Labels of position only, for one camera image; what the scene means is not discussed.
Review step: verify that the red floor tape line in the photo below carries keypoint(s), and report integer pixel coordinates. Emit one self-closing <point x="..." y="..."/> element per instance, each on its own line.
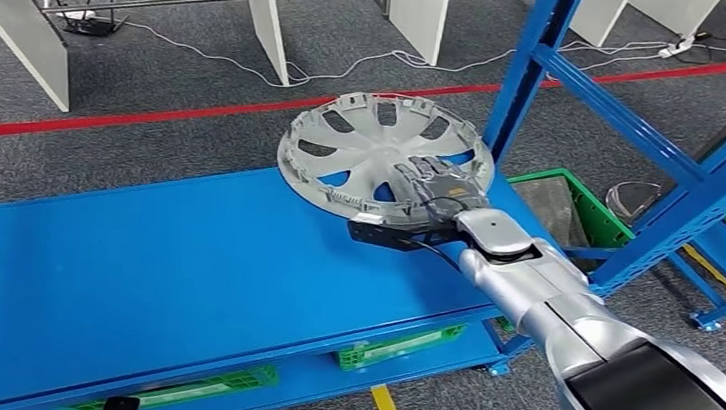
<point x="145" y="119"/>

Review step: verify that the white power strip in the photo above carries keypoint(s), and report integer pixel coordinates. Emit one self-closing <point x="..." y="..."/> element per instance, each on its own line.
<point x="674" y="50"/>

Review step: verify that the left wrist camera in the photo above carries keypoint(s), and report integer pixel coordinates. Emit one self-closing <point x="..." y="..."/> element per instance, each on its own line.
<point x="118" y="409"/>

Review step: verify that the black router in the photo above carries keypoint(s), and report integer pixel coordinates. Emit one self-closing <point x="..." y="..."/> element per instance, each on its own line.
<point x="94" y="26"/>

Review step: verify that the white desk side panel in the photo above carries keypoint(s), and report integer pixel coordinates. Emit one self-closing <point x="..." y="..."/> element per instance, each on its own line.
<point x="418" y="16"/>

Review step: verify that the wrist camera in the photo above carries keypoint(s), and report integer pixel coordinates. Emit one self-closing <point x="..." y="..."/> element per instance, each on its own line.
<point x="380" y="235"/>
<point x="118" y="409"/>

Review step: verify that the white desk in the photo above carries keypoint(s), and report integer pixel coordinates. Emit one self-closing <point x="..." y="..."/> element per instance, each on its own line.
<point x="19" y="44"/>
<point x="674" y="14"/>

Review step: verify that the grey plastic sheet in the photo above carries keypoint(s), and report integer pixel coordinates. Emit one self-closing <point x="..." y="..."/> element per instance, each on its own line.
<point x="549" y="205"/>

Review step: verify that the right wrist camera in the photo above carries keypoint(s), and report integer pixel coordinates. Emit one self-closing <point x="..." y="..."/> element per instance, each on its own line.
<point x="380" y="235"/>

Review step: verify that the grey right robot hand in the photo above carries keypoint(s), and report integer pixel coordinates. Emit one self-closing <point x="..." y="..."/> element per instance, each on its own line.
<point x="444" y="188"/>

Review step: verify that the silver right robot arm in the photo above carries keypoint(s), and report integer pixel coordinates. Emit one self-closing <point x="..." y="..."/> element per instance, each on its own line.
<point x="560" y="296"/>

